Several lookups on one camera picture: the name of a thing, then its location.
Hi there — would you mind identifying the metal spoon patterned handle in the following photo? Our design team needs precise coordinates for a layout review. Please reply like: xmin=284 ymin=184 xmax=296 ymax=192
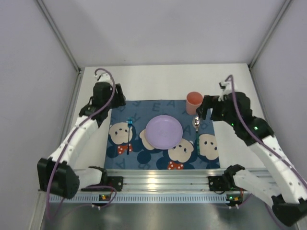
xmin=192 ymin=116 xmax=201 ymax=155

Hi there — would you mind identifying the coral plastic cup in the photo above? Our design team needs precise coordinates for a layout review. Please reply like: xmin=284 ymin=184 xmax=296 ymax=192
xmin=186 ymin=92 xmax=203 ymax=115

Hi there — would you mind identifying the blue plastic fork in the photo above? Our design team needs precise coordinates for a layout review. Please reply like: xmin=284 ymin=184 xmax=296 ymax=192
xmin=127 ymin=117 xmax=132 ymax=155

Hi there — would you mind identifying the purple plastic plate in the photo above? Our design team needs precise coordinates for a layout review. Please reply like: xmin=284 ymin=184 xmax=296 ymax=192
xmin=145 ymin=115 xmax=183 ymax=150

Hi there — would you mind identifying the blue bear print placemat cloth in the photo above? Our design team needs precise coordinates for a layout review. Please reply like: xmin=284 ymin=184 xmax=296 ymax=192
xmin=105 ymin=100 xmax=220 ymax=170

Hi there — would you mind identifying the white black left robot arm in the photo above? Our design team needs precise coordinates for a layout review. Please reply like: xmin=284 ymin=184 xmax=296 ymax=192
xmin=37 ymin=82 xmax=126 ymax=199

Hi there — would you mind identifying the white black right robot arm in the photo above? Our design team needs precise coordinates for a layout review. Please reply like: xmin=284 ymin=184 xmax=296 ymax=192
xmin=196 ymin=92 xmax=307 ymax=227

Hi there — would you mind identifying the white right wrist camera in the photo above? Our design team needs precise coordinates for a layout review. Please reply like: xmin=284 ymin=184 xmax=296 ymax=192
xmin=219 ymin=80 xmax=237 ymax=98

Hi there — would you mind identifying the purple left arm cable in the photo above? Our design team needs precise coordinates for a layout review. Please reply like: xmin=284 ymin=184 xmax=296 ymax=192
xmin=46 ymin=68 xmax=118 ymax=220

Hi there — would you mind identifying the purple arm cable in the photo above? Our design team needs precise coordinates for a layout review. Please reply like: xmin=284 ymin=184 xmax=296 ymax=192
xmin=46 ymin=68 xmax=118 ymax=220
xmin=224 ymin=74 xmax=307 ymax=228

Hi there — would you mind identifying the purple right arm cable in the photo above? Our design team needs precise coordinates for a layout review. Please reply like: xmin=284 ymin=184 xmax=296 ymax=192
xmin=224 ymin=74 xmax=307 ymax=228

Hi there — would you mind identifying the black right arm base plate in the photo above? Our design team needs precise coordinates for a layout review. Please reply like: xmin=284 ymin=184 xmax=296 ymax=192
xmin=208 ymin=175 xmax=240 ymax=193

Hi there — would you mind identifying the aluminium mounting rail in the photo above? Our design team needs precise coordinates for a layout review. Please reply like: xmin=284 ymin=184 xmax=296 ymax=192
xmin=38 ymin=169 xmax=300 ymax=194

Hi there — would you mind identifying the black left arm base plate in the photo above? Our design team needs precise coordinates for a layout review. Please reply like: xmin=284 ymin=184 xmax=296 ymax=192
xmin=81 ymin=176 xmax=124 ymax=192

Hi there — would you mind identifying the left aluminium frame post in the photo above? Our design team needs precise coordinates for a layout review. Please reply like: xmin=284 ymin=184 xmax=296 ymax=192
xmin=34 ymin=0 xmax=81 ymax=72

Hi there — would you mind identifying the aluminium frame post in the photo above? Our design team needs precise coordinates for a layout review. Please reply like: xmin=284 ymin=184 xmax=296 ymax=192
xmin=34 ymin=0 xmax=81 ymax=72
xmin=248 ymin=0 xmax=294 ymax=70

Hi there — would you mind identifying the blue slotted cable duct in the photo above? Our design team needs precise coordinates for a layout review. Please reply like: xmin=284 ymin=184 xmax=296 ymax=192
xmin=63 ymin=193 xmax=242 ymax=204

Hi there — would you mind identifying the right aluminium frame post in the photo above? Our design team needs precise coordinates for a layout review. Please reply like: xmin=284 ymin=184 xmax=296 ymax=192
xmin=248 ymin=0 xmax=294 ymax=70

